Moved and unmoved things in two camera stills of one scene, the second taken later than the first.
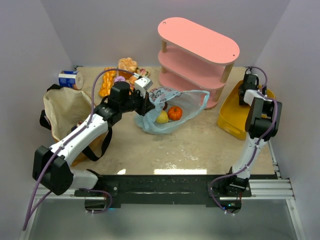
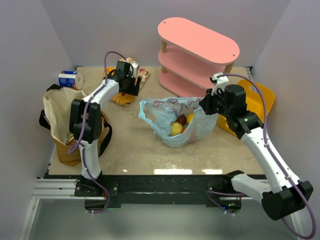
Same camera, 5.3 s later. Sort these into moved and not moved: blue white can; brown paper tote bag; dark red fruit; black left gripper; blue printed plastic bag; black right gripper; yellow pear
Moved: blue printed plastic bag; dark red fruit; yellow pear; black right gripper; black left gripper
Not moved: brown paper tote bag; blue white can
